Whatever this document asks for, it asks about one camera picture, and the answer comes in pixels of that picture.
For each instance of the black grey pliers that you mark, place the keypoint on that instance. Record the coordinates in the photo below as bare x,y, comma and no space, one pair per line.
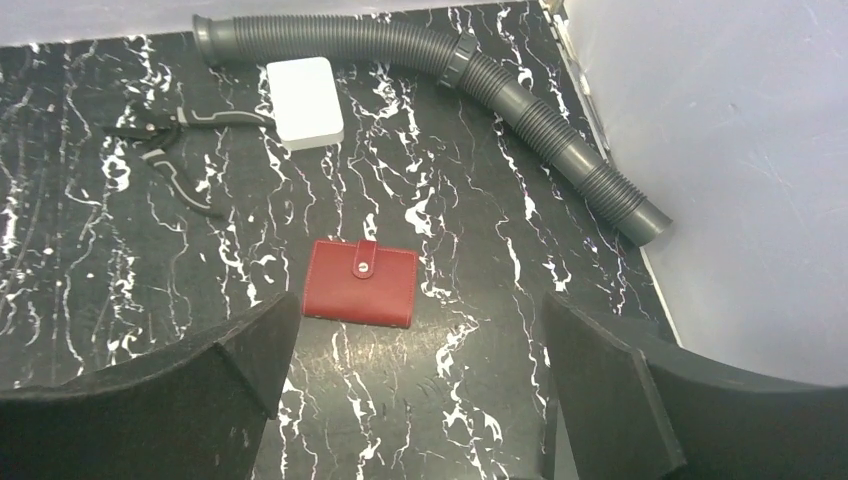
160,131

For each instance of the white rectangular box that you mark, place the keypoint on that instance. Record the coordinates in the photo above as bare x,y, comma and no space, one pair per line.
305,103

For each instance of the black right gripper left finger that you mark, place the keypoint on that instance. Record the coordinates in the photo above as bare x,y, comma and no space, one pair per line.
195,409

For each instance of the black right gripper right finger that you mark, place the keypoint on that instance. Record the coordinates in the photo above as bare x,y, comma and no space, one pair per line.
629,405

